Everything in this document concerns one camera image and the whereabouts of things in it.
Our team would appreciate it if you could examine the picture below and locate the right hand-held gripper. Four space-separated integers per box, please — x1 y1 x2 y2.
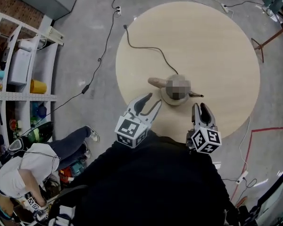
185 102 223 154

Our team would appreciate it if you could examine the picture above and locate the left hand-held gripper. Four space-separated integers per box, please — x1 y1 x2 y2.
115 92 163 149

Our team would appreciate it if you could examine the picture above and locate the steel electric kettle beige handle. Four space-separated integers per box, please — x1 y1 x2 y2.
148 73 205 101

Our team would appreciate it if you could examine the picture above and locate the person's left forearm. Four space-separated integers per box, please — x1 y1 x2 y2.
84 135 137 181

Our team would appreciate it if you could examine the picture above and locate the person's right forearm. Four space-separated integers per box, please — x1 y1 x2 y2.
186 149 224 188

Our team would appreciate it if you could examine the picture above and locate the person's black sweater torso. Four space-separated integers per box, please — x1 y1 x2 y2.
68 130 239 226

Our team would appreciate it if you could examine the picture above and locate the black monitor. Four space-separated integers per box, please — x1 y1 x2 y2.
249 168 283 226

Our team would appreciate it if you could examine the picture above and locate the dark oval hard case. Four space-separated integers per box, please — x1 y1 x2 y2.
27 121 55 144

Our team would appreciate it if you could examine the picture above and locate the yellow bin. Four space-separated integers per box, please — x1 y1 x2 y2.
30 79 48 95

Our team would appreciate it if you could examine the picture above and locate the brown wooden coat stand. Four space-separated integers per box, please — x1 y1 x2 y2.
250 20 283 64

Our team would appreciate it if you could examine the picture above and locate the white pegboard shelving unit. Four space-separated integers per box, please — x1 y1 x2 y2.
0 8 66 155

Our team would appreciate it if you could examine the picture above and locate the white microwave oven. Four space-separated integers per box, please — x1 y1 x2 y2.
7 48 33 86

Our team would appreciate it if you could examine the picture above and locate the small white appliance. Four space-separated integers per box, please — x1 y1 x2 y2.
18 38 39 52

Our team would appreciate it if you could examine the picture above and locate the white floor cable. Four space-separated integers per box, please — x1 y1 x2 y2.
238 115 251 173

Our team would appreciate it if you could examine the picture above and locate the black cable with adapter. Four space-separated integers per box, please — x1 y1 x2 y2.
20 9 120 137

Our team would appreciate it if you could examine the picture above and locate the black kettle power cord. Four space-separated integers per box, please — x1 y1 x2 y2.
123 24 180 75

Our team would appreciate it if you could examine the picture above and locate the thin black floor cable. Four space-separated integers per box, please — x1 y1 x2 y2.
221 178 258 204

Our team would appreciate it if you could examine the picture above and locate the round beige table black pedestal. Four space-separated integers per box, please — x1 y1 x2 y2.
115 0 261 145

